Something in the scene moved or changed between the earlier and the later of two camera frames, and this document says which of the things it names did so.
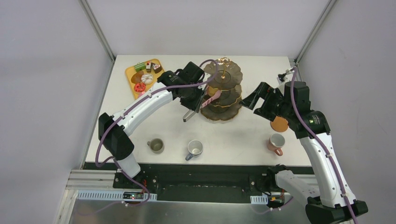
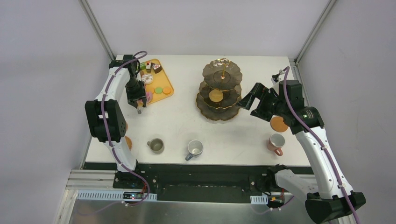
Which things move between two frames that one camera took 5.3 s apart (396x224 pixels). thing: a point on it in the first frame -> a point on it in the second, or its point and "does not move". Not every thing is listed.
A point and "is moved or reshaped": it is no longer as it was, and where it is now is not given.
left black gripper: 192,101 -> 137,99
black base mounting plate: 201,182 does not move
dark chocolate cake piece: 157,67 does not move
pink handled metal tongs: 212,99 is moved or reshaped
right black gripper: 266,101 does not move
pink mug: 275,142 does not move
